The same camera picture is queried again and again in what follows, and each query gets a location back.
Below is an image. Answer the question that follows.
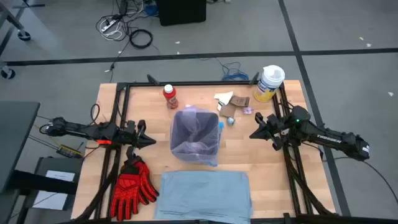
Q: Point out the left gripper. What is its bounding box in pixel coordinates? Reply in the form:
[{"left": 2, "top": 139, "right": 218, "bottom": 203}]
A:
[{"left": 119, "top": 120, "right": 157, "bottom": 158}]

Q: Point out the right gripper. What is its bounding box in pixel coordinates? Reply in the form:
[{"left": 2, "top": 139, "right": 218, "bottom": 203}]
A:
[{"left": 249, "top": 113, "right": 292, "bottom": 152}]

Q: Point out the plain brown cardboard piece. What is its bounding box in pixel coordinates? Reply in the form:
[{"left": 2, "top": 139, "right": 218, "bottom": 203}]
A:
[{"left": 219, "top": 104, "right": 238, "bottom": 119}]

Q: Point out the red black work glove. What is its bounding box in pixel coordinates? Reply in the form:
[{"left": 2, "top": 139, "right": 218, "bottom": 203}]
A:
[
  {"left": 132, "top": 157, "right": 160, "bottom": 205},
  {"left": 110, "top": 161, "right": 147, "bottom": 222}
]

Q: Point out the red bottle white cap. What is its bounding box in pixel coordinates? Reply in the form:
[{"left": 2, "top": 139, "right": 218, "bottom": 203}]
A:
[{"left": 162, "top": 83, "right": 180, "bottom": 110}]

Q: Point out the white paper scrap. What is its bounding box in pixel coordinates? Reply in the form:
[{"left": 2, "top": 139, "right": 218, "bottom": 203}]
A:
[{"left": 213, "top": 91, "right": 234, "bottom": 106}]

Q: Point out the grey trash bag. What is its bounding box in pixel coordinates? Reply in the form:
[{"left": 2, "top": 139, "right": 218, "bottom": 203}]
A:
[{"left": 154, "top": 170, "right": 254, "bottom": 224}]

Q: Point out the black plastic trash bin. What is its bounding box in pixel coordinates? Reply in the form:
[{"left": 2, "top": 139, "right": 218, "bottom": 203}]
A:
[{"left": 169, "top": 105, "right": 222, "bottom": 167}]

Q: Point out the printed brown cardboard sleeve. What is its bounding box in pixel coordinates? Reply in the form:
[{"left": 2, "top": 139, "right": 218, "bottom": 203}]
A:
[{"left": 229, "top": 95, "right": 251, "bottom": 108}]

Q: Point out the yellow Lysol wipes canister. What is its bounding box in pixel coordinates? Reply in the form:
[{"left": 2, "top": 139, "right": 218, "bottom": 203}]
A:
[{"left": 253, "top": 64, "right": 286, "bottom": 103}]

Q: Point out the yellow black striped board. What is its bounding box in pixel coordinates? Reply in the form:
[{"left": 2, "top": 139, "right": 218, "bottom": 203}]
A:
[{"left": 56, "top": 144, "right": 84, "bottom": 159}]

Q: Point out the white paper sheet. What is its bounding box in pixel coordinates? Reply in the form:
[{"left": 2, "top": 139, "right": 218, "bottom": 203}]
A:
[{"left": 32, "top": 169, "right": 76, "bottom": 211}]

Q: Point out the black side cart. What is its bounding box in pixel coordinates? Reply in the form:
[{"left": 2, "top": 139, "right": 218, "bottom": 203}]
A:
[{"left": 12, "top": 157, "right": 83, "bottom": 215}]

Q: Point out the white power strip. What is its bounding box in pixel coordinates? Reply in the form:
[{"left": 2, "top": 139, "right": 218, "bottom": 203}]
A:
[{"left": 99, "top": 18, "right": 121, "bottom": 34}]

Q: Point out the dark grey desk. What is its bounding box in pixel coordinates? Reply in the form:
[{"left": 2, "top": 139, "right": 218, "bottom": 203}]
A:
[{"left": 0, "top": 101, "right": 41, "bottom": 194}]

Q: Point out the black box on floor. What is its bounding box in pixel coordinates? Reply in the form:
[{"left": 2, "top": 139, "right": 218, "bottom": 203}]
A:
[{"left": 155, "top": 0, "right": 208, "bottom": 27}]

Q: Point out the black caster wheel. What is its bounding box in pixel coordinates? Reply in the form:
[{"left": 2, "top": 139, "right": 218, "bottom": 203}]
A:
[
  {"left": 0, "top": 67, "right": 16, "bottom": 80},
  {"left": 17, "top": 29, "right": 32, "bottom": 42}
]

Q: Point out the blue cable bundle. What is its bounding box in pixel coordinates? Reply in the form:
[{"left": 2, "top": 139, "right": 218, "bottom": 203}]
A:
[{"left": 221, "top": 61, "right": 250, "bottom": 82}]

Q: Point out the coiled black cable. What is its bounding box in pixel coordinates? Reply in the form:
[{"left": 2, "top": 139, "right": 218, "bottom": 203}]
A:
[{"left": 129, "top": 28, "right": 154, "bottom": 50}]

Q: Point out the grey metal cart frame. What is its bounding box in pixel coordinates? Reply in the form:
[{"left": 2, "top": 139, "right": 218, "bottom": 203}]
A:
[{"left": 0, "top": 0, "right": 46, "bottom": 68}]

